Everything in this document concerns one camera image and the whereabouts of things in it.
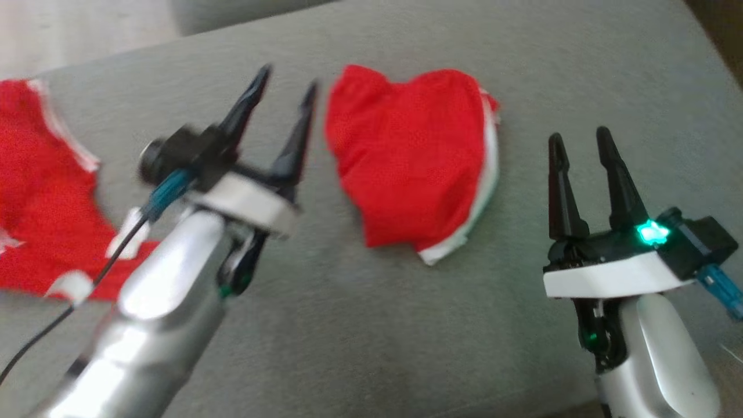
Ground red basketball jersey number 23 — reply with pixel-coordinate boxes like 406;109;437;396
0;78;160;302

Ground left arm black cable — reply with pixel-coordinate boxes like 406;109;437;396
0;215;150;384

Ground red shorts white stripe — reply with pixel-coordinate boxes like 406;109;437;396
324;64;501;266

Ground teal cable connector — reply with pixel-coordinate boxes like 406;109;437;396
142;168;196;224
695;264;743;321

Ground left teal cable connector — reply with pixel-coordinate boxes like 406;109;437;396
142;168;196;224

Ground yellow sofa backrest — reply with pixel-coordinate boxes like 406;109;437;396
685;0;743;91

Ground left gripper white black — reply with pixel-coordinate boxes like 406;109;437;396
186;64;319;239

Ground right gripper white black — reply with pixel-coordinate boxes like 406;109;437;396
543;126;694;300

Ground right teal cable connector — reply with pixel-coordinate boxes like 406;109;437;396
695;264;743;321

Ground grey and yellow sofa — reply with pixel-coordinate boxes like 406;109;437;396
0;0;743;418

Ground white cable tape tag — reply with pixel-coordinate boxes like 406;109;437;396
45;270;93;304

